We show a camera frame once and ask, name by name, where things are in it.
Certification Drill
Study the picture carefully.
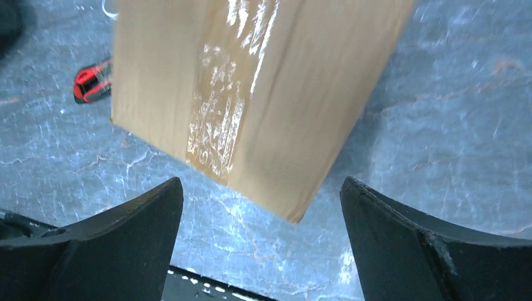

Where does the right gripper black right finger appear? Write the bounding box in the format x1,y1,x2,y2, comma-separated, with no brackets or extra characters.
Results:
339,177,531,300

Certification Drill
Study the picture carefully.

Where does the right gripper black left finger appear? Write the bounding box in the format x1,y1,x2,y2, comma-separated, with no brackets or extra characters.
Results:
1,177,184,300

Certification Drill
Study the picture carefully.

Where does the red box cutter knife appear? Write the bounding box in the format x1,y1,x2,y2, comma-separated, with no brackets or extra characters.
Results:
73,57,112,104

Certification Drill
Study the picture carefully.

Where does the brown cardboard box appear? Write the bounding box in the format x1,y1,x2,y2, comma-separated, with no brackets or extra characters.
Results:
111,1,415,223

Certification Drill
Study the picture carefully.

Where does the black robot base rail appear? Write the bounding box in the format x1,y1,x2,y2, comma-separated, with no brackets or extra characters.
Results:
161,266,275,301

